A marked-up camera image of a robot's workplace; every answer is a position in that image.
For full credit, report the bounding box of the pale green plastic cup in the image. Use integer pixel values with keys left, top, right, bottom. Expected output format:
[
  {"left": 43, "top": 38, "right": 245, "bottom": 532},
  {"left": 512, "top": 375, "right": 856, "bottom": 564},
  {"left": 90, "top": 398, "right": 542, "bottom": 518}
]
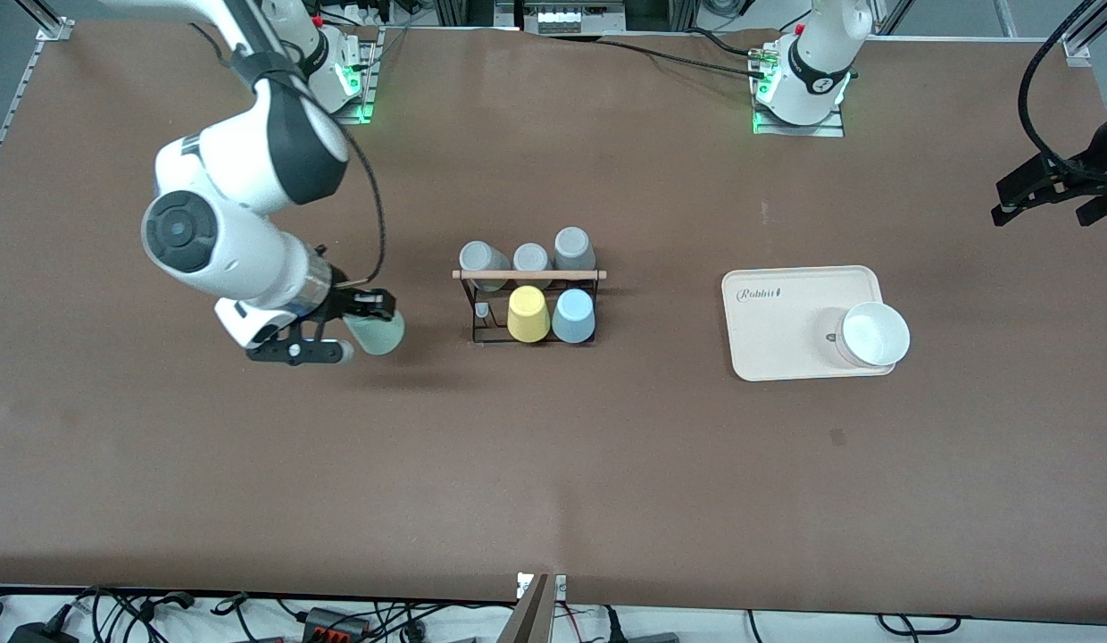
[{"left": 344, "top": 308, "right": 406, "bottom": 357}]

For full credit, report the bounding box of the light blue plastic cup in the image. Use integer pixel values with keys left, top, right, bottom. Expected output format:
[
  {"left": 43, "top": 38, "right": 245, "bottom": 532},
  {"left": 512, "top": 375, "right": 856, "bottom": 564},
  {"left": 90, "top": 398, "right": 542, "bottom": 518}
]
[{"left": 551, "top": 288, "right": 597, "bottom": 346}]

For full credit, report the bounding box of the grey plastic cup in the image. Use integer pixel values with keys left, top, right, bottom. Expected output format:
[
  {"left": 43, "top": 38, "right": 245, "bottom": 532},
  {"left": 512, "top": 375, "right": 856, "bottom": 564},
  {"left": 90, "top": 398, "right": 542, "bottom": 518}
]
[
  {"left": 553, "top": 227, "right": 597, "bottom": 273},
  {"left": 512, "top": 243, "right": 554, "bottom": 287},
  {"left": 459, "top": 241, "right": 512, "bottom": 293}
]

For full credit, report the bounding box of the yellow plastic cup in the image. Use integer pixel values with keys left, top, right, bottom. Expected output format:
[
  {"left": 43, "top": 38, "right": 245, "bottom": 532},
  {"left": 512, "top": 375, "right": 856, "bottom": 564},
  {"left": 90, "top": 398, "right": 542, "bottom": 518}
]
[{"left": 507, "top": 285, "right": 552, "bottom": 344}]

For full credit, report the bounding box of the white bowl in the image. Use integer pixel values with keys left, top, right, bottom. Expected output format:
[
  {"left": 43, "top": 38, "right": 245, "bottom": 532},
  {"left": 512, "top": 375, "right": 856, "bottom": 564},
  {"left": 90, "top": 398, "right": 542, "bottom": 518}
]
[{"left": 835, "top": 301, "right": 911, "bottom": 370}]

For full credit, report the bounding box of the black orange connector box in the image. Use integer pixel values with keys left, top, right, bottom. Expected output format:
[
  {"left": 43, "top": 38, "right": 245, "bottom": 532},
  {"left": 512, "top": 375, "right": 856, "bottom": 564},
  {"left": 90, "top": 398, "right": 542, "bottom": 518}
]
[{"left": 302, "top": 607, "right": 373, "bottom": 643}]

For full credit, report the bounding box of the cream rectangular tray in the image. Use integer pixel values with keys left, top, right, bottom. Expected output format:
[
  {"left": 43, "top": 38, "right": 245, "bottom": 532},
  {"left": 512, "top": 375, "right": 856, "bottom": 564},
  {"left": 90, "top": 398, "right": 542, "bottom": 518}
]
[{"left": 721, "top": 264, "right": 898, "bottom": 383}]

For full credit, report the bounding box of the white power strip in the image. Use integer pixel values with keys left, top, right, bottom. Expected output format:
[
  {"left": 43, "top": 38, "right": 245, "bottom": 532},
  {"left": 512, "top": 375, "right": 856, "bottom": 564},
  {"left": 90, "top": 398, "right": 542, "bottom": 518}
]
[{"left": 524, "top": 4, "right": 599, "bottom": 35}]

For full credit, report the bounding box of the black power adapter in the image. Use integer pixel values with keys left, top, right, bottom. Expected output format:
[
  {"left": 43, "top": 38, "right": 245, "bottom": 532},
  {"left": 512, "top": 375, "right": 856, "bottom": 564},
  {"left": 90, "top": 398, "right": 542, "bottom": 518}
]
[{"left": 9, "top": 622, "right": 81, "bottom": 643}]

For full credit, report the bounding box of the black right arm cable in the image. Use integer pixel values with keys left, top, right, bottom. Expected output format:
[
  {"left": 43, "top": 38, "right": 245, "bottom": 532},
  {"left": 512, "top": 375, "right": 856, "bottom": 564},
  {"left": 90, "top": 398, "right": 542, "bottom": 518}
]
[{"left": 187, "top": 22, "right": 387, "bottom": 291}]

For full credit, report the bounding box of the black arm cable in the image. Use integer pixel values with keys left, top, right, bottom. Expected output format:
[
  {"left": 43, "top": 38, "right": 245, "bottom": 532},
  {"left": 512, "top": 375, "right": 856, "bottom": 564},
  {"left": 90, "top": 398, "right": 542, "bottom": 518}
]
[
  {"left": 187, "top": 22, "right": 387, "bottom": 291},
  {"left": 1018, "top": 0, "right": 1103, "bottom": 180}
]

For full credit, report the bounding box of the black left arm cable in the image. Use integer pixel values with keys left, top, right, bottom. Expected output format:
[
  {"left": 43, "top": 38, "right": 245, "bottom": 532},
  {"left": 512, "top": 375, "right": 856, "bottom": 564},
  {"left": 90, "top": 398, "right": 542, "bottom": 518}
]
[{"left": 1018, "top": 0, "right": 1103, "bottom": 180}]

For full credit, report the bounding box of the black wire cup rack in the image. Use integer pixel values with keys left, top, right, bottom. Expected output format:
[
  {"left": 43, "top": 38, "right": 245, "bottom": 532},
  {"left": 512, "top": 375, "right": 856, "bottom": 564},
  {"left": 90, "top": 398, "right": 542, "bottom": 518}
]
[{"left": 453, "top": 266, "right": 608, "bottom": 347}]

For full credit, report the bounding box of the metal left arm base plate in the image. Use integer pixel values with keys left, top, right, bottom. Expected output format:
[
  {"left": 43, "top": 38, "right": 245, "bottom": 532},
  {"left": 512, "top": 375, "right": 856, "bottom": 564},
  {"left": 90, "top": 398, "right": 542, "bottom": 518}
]
[{"left": 752, "top": 36, "right": 846, "bottom": 138}]

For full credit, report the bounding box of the black power cable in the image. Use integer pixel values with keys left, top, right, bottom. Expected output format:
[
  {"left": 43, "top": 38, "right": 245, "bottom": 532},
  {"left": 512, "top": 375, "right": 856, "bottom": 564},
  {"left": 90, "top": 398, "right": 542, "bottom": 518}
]
[
  {"left": 687, "top": 29, "right": 773, "bottom": 59},
  {"left": 598, "top": 38, "right": 769, "bottom": 79}
]

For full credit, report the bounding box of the grey camera mount bar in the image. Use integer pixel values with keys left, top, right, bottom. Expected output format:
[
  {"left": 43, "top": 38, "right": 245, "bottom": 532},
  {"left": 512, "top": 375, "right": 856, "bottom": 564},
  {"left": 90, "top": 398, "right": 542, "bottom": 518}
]
[{"left": 495, "top": 574, "right": 552, "bottom": 643}]

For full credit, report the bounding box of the aluminium table edge rail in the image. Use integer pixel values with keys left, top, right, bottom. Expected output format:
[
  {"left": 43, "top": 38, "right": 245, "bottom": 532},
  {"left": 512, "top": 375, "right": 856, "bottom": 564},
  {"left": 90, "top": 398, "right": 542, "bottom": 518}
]
[{"left": 0, "top": 0, "right": 74, "bottom": 184}]

